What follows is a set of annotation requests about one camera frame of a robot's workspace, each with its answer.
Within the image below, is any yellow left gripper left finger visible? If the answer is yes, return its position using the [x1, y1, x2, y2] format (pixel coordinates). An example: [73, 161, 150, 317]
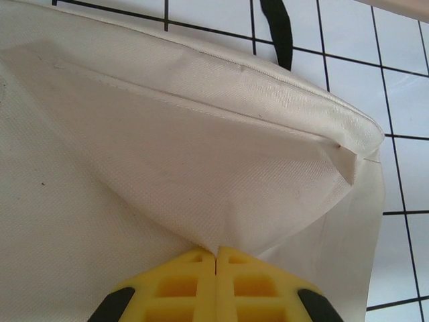
[87, 247, 217, 322]

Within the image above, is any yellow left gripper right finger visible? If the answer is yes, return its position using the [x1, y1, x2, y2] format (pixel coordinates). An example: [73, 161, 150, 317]
[216, 246, 345, 322]

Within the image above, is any beige canvas backpack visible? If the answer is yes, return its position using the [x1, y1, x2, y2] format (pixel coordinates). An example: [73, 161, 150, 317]
[0, 0, 386, 322]

